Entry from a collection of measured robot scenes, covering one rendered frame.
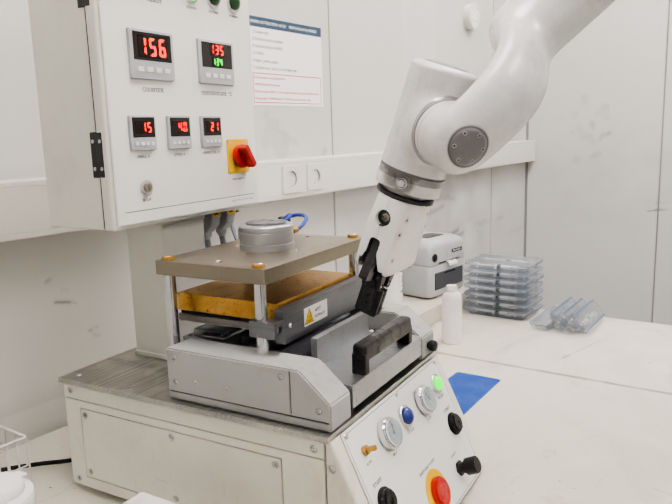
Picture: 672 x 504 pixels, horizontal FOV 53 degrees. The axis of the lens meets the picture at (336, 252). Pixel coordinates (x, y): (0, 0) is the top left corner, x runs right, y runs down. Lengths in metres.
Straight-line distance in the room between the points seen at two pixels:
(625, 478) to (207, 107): 0.85
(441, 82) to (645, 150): 2.53
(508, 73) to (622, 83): 2.56
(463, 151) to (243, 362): 0.36
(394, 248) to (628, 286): 2.60
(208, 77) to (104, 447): 0.57
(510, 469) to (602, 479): 0.13
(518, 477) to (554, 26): 0.65
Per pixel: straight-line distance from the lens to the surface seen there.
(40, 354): 1.34
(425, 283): 1.91
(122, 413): 1.00
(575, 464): 1.16
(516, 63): 0.77
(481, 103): 0.74
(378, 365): 0.89
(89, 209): 0.97
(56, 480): 1.19
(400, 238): 0.83
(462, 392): 1.40
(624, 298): 3.39
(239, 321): 0.90
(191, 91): 1.05
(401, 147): 0.81
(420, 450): 0.95
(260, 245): 0.94
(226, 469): 0.91
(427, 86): 0.80
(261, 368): 0.82
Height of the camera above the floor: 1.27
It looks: 10 degrees down
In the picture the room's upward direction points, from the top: 2 degrees counter-clockwise
